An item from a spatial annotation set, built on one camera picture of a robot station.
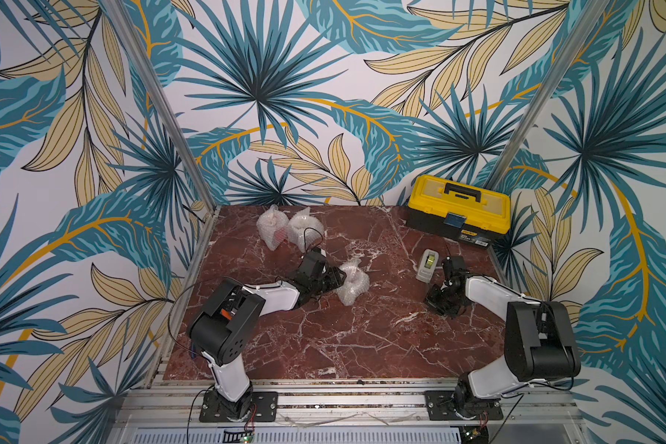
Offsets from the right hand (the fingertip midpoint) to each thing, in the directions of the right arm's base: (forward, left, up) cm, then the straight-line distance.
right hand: (429, 308), depth 92 cm
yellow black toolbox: (+29, -14, +16) cm, 36 cm away
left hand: (+8, +29, +5) cm, 30 cm away
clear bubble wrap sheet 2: (+6, +24, +9) cm, 27 cm away
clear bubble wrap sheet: (+29, +54, +9) cm, 62 cm away
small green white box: (+14, -2, +4) cm, 15 cm away
